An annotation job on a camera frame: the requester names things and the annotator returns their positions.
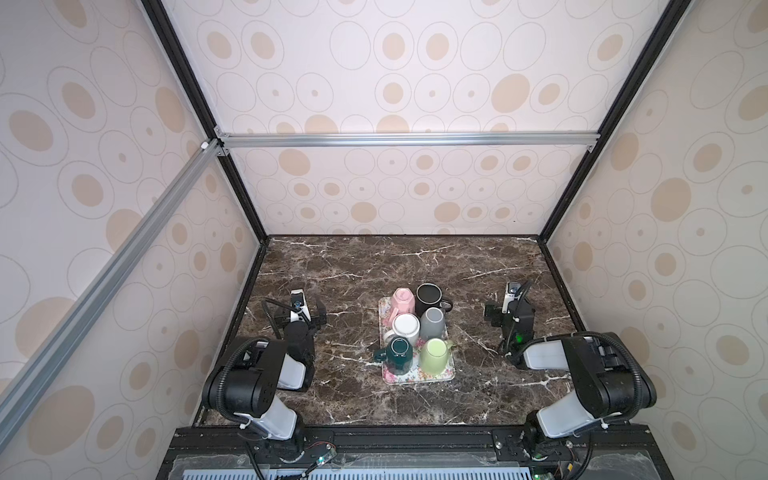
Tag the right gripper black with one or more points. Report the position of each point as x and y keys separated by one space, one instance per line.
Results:
x=501 y=311

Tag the light green mug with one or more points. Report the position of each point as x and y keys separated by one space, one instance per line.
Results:
x=434 y=356

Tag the dark green mug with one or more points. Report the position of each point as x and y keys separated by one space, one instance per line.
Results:
x=397 y=356

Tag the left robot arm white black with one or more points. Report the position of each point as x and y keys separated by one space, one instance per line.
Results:
x=242 y=387

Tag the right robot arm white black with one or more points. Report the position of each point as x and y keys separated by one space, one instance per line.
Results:
x=609 y=384

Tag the grey mug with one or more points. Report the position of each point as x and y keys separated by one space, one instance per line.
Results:
x=432 y=323

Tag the black mug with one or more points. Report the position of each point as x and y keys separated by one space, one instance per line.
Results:
x=429 y=295

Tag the white mug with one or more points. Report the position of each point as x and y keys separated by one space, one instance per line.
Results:
x=406 y=326

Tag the pink mug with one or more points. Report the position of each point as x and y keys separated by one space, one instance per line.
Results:
x=401 y=302

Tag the floral serving tray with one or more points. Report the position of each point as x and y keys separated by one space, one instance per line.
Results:
x=416 y=374

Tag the small circuit board with leds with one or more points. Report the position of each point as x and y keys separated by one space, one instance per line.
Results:
x=322 y=452

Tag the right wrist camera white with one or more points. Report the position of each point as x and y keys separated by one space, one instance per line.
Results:
x=510 y=295

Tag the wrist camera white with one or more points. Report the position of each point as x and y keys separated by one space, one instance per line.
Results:
x=510 y=295
x=298 y=306

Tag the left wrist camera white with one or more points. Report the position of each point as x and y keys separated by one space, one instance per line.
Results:
x=298 y=306

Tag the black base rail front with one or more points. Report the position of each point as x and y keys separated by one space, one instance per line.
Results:
x=415 y=452

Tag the diagonal aluminium rail left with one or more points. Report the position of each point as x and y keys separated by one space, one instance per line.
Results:
x=44 y=366

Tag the horizontal aluminium rail back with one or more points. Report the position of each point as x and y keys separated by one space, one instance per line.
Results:
x=228 y=141

